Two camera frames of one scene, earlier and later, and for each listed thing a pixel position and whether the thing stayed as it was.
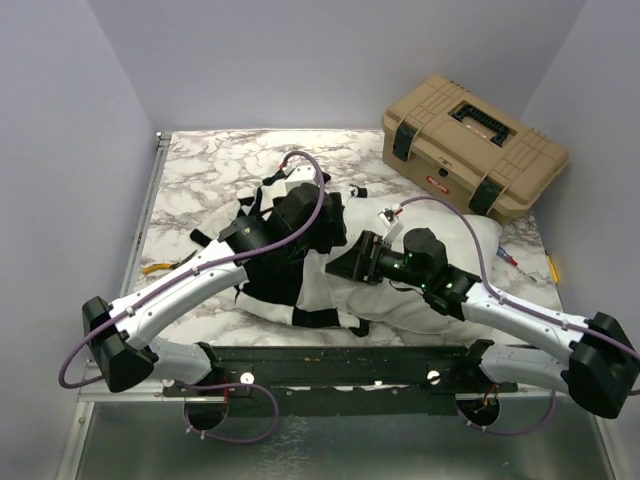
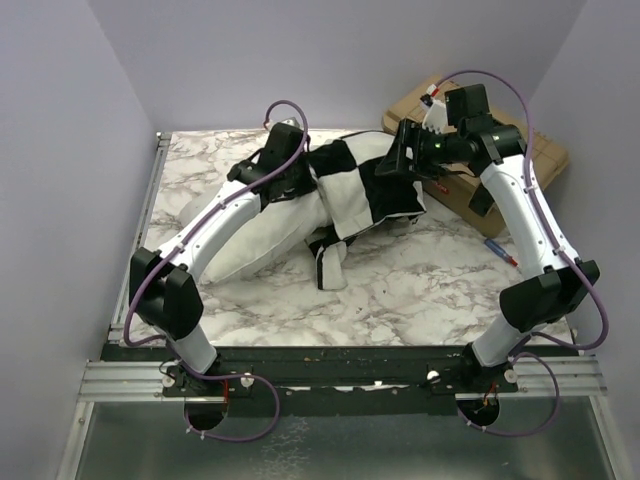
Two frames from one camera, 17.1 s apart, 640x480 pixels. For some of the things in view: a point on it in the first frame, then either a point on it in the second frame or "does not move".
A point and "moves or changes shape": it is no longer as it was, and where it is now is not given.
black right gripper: x=361 y=262 -> x=390 y=161
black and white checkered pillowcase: x=297 y=286 -> x=355 y=197
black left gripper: x=332 y=233 -> x=307 y=184
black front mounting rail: x=345 y=379 does not move
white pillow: x=398 y=312 moves or changes shape
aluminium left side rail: x=163 y=143 does not move
